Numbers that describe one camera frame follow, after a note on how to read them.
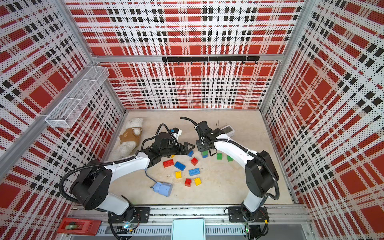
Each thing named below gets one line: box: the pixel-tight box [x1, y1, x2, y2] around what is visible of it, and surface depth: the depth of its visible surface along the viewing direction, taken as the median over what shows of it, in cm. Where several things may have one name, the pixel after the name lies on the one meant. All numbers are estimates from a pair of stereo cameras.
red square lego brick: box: [184, 178, 193, 188], surface depth 84 cm
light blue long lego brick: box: [188, 167, 201, 177], surface depth 90 cm
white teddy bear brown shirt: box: [111, 117, 143, 161], surface depth 96 cm
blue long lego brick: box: [174, 161, 186, 172], surface depth 93 cm
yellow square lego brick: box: [175, 171, 182, 179], surface depth 88 cm
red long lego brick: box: [163, 159, 175, 168], surface depth 93 cm
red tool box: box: [57, 218, 102, 236], surface depth 68 cm
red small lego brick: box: [191, 157, 199, 166], surface depth 92 cm
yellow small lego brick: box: [194, 177, 202, 186], surface depth 86 cm
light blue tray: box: [171, 218, 206, 240], surface depth 68 cm
